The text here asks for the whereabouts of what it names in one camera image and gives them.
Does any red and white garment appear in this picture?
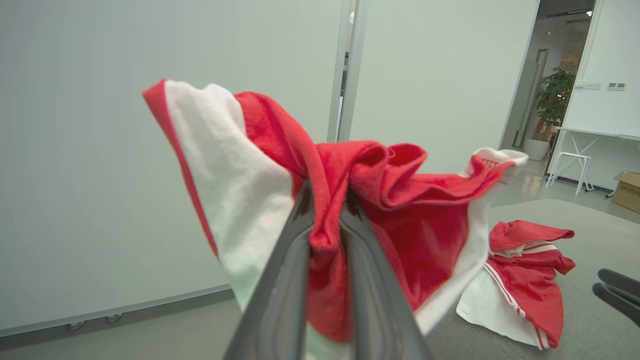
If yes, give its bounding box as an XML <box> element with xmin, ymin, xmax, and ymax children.
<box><xmin>142</xmin><ymin>79</ymin><xmax>529</xmax><ymax>360</ymax></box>

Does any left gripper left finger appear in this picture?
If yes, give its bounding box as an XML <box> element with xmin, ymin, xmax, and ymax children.
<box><xmin>222</xmin><ymin>181</ymin><xmax>316</xmax><ymax>360</ymax></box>

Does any green potted plant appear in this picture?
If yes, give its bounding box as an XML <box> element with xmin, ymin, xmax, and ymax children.
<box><xmin>536</xmin><ymin>67</ymin><xmax>577</xmax><ymax>127</ymax></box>

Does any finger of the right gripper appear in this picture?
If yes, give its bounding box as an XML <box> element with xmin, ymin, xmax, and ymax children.
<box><xmin>598</xmin><ymin>268</ymin><xmax>640</xmax><ymax>297</ymax></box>
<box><xmin>592</xmin><ymin>282</ymin><xmax>640</xmax><ymax>329</ymax></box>

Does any red white striped garment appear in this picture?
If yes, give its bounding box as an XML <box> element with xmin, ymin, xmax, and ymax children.
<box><xmin>456</xmin><ymin>220</ymin><xmax>577</xmax><ymax>351</ymax></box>

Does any white stool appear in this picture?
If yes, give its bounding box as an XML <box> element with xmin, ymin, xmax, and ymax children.
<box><xmin>545</xmin><ymin>151</ymin><xmax>596</xmax><ymax>197</ymax></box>

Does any white plant pot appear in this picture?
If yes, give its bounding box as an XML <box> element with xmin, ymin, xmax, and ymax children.
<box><xmin>523</xmin><ymin>138</ymin><xmax>551</xmax><ymax>162</ymax></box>

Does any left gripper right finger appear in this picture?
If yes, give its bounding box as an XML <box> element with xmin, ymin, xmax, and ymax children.
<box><xmin>340</xmin><ymin>190</ymin><xmax>434</xmax><ymax>360</ymax></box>

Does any grey metal partition post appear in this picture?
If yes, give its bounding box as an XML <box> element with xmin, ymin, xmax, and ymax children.
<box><xmin>327</xmin><ymin>0</ymin><xmax>368</xmax><ymax>143</ymax></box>

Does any white table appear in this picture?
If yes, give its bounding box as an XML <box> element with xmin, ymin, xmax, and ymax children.
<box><xmin>552</xmin><ymin>126</ymin><xmax>640</xmax><ymax>198</ymax></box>

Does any brown cardboard box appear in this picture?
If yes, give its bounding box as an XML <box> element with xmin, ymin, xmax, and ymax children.
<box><xmin>612</xmin><ymin>171</ymin><xmax>640</xmax><ymax>214</ymax></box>

